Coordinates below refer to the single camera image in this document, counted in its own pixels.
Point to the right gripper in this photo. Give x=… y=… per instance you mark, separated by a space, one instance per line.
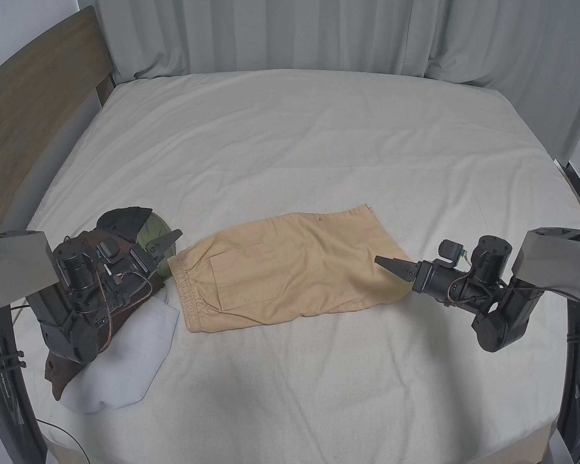
x=435 y=278

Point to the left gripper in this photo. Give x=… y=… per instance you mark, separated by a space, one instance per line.
x=146 y=265

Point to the tan shorts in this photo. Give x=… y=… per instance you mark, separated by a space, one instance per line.
x=295 y=268

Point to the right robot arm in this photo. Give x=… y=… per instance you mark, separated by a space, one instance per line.
x=551 y=264

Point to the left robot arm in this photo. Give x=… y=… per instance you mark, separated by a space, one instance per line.
x=9 y=268

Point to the bed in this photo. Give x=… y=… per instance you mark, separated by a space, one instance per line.
x=295 y=152

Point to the olive green garment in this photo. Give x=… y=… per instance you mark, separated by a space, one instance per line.
x=153 y=227

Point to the black garment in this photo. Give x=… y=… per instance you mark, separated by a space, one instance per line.
x=123 y=223

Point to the white garment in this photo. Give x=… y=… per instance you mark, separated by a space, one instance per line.
x=121 y=365

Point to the dark brown garment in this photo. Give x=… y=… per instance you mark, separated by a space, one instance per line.
x=58 y=375

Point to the grey-green curtain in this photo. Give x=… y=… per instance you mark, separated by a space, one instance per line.
x=512 y=27
x=270 y=17

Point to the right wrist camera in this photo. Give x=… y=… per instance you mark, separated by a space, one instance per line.
x=450 y=250

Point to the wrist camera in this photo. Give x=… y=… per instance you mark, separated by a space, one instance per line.
x=109 y=249
x=450 y=250

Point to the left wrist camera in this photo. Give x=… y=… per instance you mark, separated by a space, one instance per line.
x=109 y=249

